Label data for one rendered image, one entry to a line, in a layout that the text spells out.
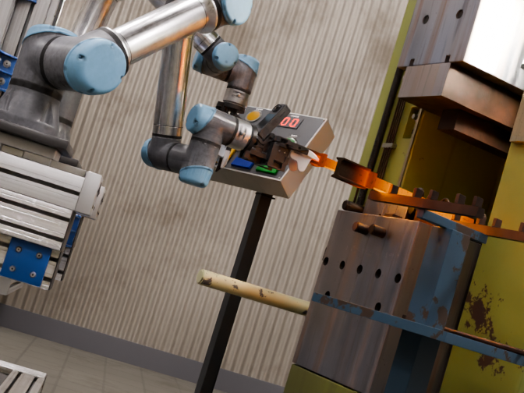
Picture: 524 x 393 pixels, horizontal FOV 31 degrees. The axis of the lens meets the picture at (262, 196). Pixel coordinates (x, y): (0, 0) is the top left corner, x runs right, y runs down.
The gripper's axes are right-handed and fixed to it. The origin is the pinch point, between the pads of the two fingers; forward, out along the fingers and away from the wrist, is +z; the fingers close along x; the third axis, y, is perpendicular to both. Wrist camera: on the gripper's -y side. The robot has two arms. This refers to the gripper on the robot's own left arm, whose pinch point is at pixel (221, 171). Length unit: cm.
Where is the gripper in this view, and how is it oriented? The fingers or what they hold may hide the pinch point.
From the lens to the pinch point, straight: 285.9
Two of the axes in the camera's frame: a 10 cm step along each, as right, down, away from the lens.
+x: 1.5, -0.4, -9.9
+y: -9.4, -3.0, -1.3
